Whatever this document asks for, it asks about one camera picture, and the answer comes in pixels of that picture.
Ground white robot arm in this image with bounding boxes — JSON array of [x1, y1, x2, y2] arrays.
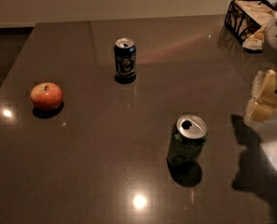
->
[[244, 11, 277, 122]]

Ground green soda can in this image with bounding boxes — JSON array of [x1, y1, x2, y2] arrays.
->
[[167, 115, 207, 169]]

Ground dark blue soda can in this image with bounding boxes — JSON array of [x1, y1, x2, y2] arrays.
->
[[114, 37, 136, 84]]

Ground white napkins in basket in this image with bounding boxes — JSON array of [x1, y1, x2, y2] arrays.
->
[[235, 0, 274, 51]]

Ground red apple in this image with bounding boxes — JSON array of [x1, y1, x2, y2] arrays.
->
[[30, 82, 63, 111]]

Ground black wire napkin basket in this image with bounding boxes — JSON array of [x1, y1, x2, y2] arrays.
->
[[225, 0, 275, 44]]

